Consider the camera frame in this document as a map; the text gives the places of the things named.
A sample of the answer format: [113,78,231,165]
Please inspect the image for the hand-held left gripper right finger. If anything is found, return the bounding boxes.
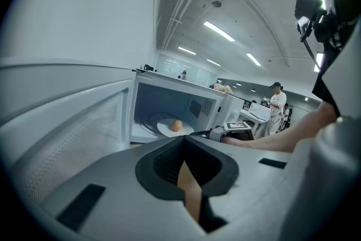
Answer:
[184,134,297,241]

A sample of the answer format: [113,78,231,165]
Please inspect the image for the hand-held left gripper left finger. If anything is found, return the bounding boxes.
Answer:
[41,134,204,237]

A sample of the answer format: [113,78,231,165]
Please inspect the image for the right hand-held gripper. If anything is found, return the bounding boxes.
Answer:
[189,121,254,143]

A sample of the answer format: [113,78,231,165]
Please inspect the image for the white round plate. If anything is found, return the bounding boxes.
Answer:
[156,118,196,138]

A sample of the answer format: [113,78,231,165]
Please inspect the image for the white microwave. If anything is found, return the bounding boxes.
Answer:
[0,56,245,207]

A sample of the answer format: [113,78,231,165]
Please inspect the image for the person's right forearm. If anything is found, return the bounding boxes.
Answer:
[222,100,340,154]

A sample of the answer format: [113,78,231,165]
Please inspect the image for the white table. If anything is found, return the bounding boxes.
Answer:
[239,109,269,137]

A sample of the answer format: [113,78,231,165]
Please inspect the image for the pink flower bunch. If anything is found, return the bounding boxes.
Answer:
[213,83,234,95]

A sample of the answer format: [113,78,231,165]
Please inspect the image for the white box appliance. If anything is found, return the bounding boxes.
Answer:
[248,102,272,122]

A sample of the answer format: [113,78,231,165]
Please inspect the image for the brown placemat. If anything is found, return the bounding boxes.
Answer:
[177,160,203,225]

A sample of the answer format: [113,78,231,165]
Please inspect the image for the white ceiling pipes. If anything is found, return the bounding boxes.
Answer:
[161,0,207,50]

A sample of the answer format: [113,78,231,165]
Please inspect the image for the person's black clothing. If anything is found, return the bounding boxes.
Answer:
[311,0,361,118]

